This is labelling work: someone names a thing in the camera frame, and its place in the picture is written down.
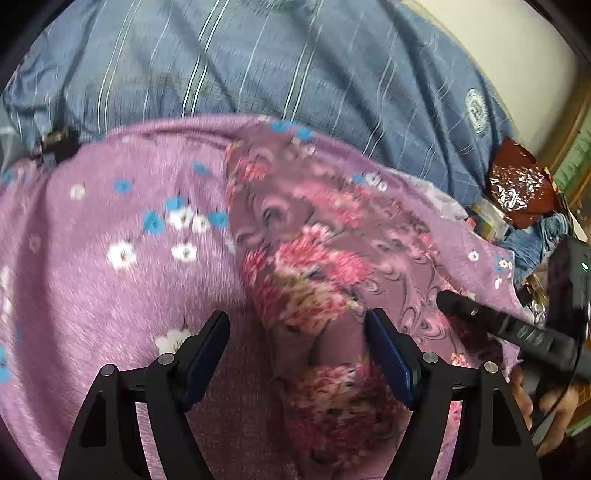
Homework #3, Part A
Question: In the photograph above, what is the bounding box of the blue crumpled cloth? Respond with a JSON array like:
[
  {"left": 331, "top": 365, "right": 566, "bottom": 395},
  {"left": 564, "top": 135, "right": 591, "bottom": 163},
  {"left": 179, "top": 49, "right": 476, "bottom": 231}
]
[{"left": 501, "top": 213, "right": 574, "bottom": 283}]

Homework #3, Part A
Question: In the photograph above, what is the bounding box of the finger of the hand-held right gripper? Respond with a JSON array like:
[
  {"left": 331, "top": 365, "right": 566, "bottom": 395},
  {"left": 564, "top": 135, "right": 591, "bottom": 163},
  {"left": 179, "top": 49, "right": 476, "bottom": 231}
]
[{"left": 436, "top": 291, "right": 581, "bottom": 373}]

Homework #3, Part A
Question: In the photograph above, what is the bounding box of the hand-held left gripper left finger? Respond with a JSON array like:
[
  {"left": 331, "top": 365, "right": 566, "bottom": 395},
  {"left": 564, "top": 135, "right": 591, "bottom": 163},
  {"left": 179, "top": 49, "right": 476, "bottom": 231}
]
[{"left": 58, "top": 310, "right": 230, "bottom": 480}]

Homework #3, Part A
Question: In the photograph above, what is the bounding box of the maroon pink floral shirt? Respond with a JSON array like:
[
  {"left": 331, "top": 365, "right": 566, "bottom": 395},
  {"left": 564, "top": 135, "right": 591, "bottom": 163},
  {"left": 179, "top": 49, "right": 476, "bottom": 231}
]
[{"left": 224, "top": 135, "right": 509, "bottom": 476}]

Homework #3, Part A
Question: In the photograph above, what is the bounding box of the small black object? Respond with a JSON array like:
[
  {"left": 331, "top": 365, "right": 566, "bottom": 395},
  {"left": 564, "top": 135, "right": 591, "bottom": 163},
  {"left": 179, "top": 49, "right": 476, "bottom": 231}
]
[{"left": 40, "top": 125, "right": 82, "bottom": 163}]

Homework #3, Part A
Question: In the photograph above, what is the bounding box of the wooden framed panel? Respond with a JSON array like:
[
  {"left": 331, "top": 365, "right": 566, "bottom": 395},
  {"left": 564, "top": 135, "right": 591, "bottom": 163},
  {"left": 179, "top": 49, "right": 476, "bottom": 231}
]
[{"left": 536, "top": 41, "right": 591, "bottom": 206}]

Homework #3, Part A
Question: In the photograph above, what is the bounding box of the dark red foil bag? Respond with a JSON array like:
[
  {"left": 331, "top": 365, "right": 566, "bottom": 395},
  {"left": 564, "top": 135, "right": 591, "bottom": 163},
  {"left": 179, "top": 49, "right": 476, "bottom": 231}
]
[{"left": 488, "top": 136, "right": 560, "bottom": 230}]

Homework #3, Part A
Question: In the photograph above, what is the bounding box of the blue plaid quilt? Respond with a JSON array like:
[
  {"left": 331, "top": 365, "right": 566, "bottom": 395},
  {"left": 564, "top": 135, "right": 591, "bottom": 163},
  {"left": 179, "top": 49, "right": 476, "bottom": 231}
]
[{"left": 2, "top": 0, "right": 519, "bottom": 209}]

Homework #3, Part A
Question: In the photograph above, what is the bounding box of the person's right hand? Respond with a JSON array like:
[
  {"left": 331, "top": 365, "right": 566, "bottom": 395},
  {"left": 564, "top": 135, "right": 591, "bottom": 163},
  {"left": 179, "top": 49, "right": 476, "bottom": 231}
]
[{"left": 510, "top": 364, "right": 585, "bottom": 459}]

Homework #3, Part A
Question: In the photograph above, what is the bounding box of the purple floral blanket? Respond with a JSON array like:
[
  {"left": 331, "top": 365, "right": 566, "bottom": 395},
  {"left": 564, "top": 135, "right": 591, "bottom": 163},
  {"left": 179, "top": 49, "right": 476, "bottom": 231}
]
[{"left": 0, "top": 114, "right": 532, "bottom": 480}]

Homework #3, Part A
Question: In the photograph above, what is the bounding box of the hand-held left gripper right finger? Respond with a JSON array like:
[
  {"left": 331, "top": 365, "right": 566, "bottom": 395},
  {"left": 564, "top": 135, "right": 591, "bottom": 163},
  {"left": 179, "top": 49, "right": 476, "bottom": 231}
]
[{"left": 365, "top": 308, "right": 543, "bottom": 480}]

